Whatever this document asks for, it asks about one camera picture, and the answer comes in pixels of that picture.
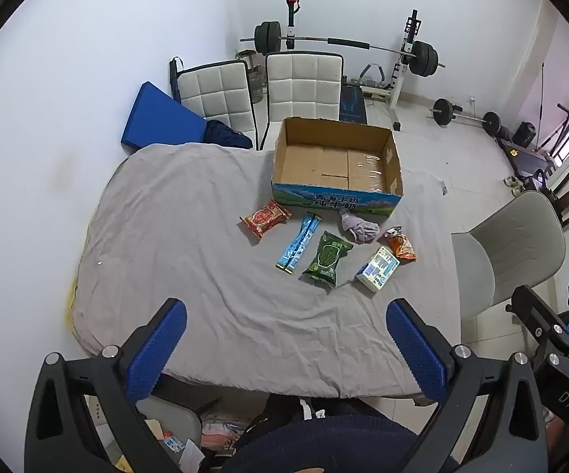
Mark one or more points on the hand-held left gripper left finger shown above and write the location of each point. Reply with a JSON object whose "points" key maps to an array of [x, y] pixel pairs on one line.
{"points": [[158, 350]]}

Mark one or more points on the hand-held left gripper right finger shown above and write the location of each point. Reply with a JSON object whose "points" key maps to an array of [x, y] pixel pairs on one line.
{"points": [[415, 350]]}

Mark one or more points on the yellow blue tissue pack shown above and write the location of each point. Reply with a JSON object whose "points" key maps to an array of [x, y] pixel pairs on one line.
{"points": [[377, 268]]}

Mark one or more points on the small orange packet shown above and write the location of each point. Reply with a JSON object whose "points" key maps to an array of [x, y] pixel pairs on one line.
{"points": [[400, 245]]}

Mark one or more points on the green wet wipes packet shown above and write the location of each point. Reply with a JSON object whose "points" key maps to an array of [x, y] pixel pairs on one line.
{"points": [[327, 258]]}

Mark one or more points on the grey cloth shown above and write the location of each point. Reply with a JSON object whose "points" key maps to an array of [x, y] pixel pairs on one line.
{"points": [[358, 229]]}

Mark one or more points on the long light blue packet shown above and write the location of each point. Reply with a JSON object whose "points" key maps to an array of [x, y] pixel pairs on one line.
{"points": [[299, 244]]}

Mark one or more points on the red floral wet wipes packet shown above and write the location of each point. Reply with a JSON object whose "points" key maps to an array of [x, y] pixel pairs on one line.
{"points": [[264, 219]]}

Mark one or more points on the cardboard box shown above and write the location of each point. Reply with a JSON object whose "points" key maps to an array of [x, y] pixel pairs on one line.
{"points": [[333, 162]]}

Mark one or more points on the grey plastic chair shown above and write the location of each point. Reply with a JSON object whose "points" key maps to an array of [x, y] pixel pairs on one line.
{"points": [[516, 241]]}

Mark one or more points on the grey tablecloth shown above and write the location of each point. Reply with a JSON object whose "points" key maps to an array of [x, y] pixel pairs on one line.
{"points": [[190, 236]]}

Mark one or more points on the person's dark clothed body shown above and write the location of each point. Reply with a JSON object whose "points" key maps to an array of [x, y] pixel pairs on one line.
{"points": [[333, 443]]}

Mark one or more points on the white slippers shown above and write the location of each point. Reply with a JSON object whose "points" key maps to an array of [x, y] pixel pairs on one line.
{"points": [[516, 183]]}

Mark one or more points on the black treadmill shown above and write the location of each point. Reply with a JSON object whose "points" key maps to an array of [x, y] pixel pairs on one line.
{"points": [[521, 157]]}

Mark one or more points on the black speaker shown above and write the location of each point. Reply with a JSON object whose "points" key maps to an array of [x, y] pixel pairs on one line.
{"points": [[525, 135]]}

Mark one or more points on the dark blue cloth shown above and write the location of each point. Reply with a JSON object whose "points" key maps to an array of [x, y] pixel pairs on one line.
{"points": [[225, 135]]}

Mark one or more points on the short barbell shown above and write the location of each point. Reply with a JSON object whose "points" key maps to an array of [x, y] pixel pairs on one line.
{"points": [[443, 111]]}

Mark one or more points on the blue foam mat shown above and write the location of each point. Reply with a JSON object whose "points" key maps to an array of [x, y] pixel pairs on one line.
{"points": [[161, 118]]}

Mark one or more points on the white weight bench rack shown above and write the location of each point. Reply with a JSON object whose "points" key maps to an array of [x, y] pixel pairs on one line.
{"points": [[396, 88]]}

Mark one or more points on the white padded chair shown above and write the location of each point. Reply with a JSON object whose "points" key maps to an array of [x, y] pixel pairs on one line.
{"points": [[304, 83], [215, 91]]}

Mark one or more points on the grey exercise equipment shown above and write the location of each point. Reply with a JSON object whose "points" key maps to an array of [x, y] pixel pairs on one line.
{"points": [[369, 76]]}

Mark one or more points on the barbell with black plates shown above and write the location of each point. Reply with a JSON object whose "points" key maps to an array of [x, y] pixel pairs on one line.
{"points": [[425, 59]]}

